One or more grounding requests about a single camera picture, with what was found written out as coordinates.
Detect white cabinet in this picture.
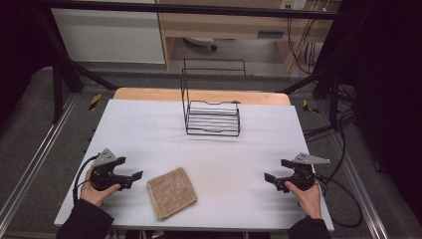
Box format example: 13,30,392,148
50,0,166,65

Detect brown towel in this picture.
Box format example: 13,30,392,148
145,166,198,221

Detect person's right hand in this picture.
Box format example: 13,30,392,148
284,180,323,220

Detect person's left hand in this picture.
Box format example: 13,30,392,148
80,167,122,207

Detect hanging cables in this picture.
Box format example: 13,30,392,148
286,0,329,76

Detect black wire rack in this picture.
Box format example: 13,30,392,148
179,58,248,137

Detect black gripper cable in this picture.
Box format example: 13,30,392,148
72,153,101,204
313,130,364,229

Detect wooden desk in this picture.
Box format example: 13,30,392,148
155,0,342,73

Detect black metal frame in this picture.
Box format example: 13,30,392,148
33,0,382,124

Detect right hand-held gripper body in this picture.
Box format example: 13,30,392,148
274,151,331,194

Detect white table cover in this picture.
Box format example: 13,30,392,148
54,99,335,232

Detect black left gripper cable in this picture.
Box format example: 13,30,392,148
72,153,101,204

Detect aluminium floor rail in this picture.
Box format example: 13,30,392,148
327,132,390,239
0,94,79,227

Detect bundle of black cables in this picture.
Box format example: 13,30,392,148
302,84,357,142

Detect white wall socket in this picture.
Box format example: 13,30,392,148
280,0,308,11

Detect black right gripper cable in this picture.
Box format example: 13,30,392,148
313,130,364,229

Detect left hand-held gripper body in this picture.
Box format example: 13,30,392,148
90,147,134,192

